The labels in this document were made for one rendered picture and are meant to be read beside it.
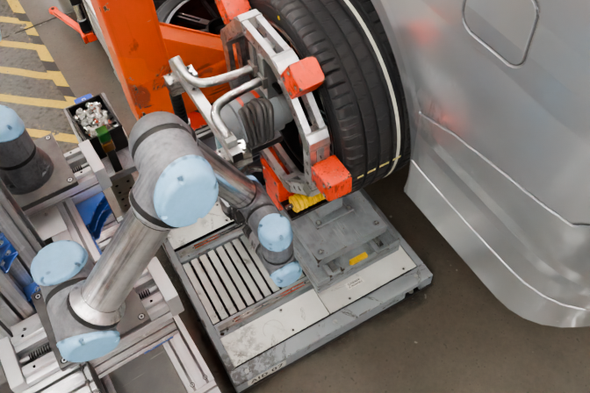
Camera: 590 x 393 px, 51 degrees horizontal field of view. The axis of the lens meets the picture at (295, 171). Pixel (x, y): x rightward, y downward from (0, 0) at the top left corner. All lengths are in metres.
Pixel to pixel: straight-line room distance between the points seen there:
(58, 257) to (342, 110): 0.74
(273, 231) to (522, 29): 0.66
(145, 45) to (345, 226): 0.96
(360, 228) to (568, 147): 1.27
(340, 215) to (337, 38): 0.92
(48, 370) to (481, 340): 1.48
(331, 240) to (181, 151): 1.27
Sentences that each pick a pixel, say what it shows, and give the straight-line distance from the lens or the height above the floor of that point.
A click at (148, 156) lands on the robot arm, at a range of 1.10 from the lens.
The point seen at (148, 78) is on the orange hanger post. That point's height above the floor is 0.75.
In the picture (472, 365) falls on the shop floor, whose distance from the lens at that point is 2.37.
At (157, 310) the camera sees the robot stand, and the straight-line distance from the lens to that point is 1.61.
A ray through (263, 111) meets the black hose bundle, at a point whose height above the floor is 1.03.
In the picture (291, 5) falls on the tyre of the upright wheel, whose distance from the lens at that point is 1.64.
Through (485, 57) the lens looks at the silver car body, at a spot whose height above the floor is 1.37.
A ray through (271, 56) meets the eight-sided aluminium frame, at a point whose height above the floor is 1.12.
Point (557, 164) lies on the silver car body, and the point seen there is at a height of 1.28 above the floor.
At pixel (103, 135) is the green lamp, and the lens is 2.15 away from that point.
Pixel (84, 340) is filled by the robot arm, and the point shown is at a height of 1.04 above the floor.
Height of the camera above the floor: 2.16
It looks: 52 degrees down
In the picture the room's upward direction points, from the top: 4 degrees counter-clockwise
